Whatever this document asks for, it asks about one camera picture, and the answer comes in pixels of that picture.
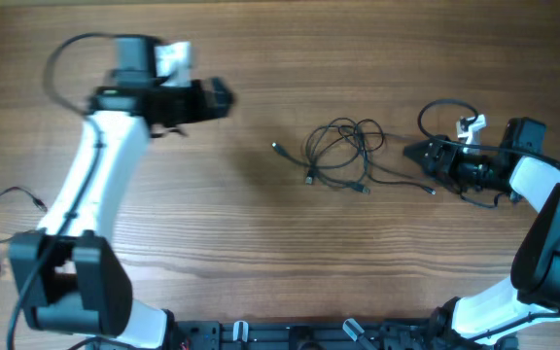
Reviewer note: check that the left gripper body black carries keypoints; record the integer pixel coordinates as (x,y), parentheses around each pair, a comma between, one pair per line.
(175,105)

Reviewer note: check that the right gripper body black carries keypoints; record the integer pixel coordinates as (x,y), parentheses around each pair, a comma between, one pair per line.
(470,168)

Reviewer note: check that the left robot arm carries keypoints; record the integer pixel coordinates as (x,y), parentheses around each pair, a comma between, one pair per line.
(69,280)

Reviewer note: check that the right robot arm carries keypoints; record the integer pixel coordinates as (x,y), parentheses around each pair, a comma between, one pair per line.
(531,293)

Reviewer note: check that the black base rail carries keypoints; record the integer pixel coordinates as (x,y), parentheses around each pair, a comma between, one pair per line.
(309,335)

